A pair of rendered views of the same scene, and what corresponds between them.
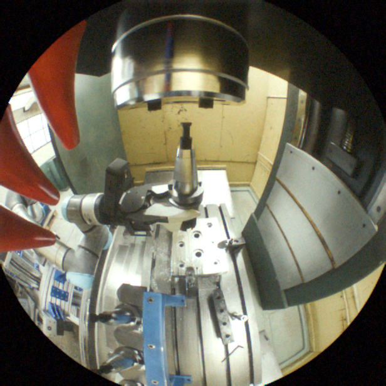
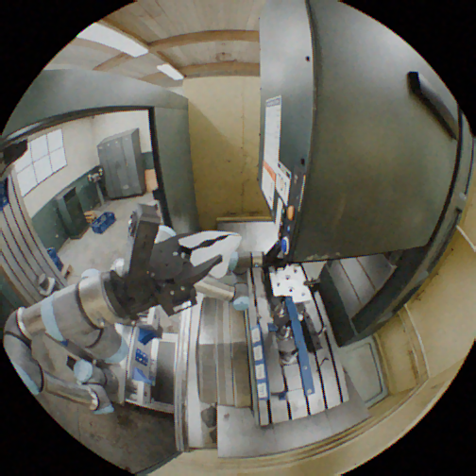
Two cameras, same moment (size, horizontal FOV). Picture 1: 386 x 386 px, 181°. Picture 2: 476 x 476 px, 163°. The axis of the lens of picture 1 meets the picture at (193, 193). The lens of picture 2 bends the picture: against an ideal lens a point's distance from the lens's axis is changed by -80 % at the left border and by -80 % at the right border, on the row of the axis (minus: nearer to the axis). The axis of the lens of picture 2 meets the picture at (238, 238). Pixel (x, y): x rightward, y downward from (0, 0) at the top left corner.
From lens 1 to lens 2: 0.67 m
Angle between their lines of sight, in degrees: 1
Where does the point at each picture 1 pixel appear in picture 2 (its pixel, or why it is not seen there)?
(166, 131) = (245, 183)
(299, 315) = (373, 357)
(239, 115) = not seen: hidden behind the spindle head
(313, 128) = not seen: hidden behind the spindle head
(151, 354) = (295, 323)
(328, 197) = not seen: hidden behind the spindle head
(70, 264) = (240, 293)
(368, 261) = (395, 286)
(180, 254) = (279, 290)
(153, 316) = (291, 304)
